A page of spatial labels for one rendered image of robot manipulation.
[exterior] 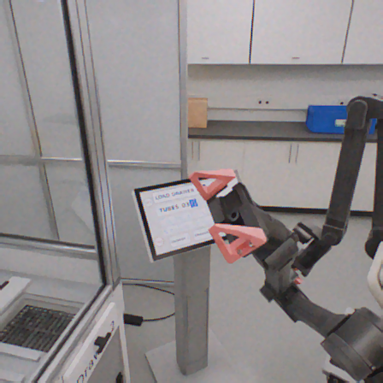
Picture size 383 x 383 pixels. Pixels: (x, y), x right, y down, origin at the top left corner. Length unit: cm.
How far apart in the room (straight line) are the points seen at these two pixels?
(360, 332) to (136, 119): 177
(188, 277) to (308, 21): 281
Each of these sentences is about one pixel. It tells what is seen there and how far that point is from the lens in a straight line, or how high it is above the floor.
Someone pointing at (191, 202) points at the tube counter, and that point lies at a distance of 143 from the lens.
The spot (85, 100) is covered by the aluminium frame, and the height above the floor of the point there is 161.
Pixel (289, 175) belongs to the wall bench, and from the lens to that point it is 361.
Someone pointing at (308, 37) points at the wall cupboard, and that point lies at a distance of 370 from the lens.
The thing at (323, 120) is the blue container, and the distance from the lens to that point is 365.
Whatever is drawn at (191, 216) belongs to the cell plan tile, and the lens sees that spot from 141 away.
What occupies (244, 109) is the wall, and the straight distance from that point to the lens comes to 406.
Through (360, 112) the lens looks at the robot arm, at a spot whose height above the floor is 159.
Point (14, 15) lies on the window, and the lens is 79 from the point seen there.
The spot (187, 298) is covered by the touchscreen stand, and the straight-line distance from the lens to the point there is 170.
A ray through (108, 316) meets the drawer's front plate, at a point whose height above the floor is 92.
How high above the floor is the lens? 175
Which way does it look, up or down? 25 degrees down
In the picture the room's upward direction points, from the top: straight up
